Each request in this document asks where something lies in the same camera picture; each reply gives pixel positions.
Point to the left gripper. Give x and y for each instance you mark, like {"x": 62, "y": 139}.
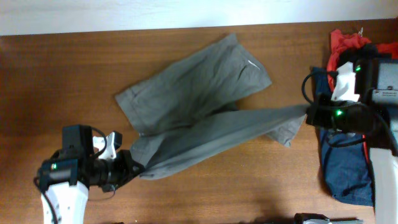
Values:
{"x": 128, "y": 168}

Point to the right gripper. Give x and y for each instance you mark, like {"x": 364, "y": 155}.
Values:
{"x": 315, "y": 114}

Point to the grey shorts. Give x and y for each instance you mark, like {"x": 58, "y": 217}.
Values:
{"x": 187, "y": 113}

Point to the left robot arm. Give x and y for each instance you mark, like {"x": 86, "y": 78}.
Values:
{"x": 86, "y": 158}

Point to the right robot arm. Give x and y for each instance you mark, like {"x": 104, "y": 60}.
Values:
{"x": 364, "y": 101}

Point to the blue denim garment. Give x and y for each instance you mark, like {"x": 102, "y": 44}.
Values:
{"x": 345, "y": 172}

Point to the black garment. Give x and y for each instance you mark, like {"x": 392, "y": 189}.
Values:
{"x": 366, "y": 52}

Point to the red garment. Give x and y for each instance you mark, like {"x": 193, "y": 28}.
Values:
{"x": 342, "y": 46}

